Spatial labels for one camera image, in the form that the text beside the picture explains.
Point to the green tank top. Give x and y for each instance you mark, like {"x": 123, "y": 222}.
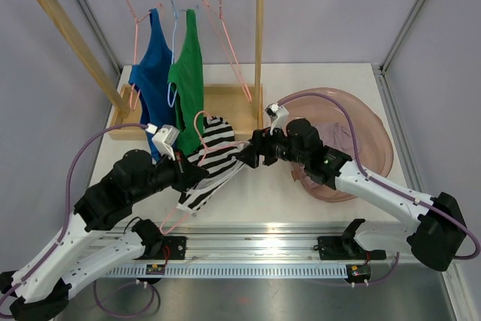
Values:
{"x": 186, "y": 78}

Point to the aluminium frame post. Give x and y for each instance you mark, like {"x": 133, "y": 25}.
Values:
{"x": 99, "y": 35}
{"x": 402, "y": 34}

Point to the light blue wire hanger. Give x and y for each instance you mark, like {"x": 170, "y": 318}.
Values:
{"x": 171, "y": 96}

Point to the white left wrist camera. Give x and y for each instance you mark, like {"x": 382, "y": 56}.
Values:
{"x": 162, "y": 140}

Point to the blue tank top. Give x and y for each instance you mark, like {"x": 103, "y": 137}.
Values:
{"x": 150, "y": 77}

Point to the black white striped tank top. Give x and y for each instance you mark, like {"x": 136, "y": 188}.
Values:
{"x": 214, "y": 155}

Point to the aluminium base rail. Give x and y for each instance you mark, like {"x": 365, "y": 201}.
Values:
{"x": 274, "y": 250}

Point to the pale pink tank top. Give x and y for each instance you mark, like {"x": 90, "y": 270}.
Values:
{"x": 332, "y": 135}

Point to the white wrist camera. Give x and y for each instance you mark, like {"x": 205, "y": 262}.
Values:
{"x": 162, "y": 140}
{"x": 278, "y": 115}

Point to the aluminium frame post right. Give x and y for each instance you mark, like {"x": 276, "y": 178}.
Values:
{"x": 402, "y": 34}

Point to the pink hanger under blue top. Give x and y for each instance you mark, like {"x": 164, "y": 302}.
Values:
{"x": 135, "y": 35}

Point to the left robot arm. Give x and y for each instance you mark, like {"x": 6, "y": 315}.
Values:
{"x": 44, "y": 287}

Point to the wooden clothes rack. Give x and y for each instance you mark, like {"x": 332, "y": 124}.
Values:
{"x": 222, "y": 99}

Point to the pink translucent plastic basin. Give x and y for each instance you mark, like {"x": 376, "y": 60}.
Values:
{"x": 328, "y": 105}

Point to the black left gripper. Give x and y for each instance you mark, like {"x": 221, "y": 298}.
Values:
{"x": 191, "y": 173}

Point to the pink wire hanger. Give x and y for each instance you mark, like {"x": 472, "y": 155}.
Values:
{"x": 217, "y": 22}

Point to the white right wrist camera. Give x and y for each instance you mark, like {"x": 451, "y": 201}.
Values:
{"x": 278, "y": 115}

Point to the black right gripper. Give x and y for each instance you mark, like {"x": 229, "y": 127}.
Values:
{"x": 261, "y": 143}

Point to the aluminium frame post left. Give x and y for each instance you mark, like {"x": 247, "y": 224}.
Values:
{"x": 99, "y": 35}

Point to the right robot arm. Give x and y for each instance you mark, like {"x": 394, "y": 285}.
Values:
{"x": 430, "y": 228}

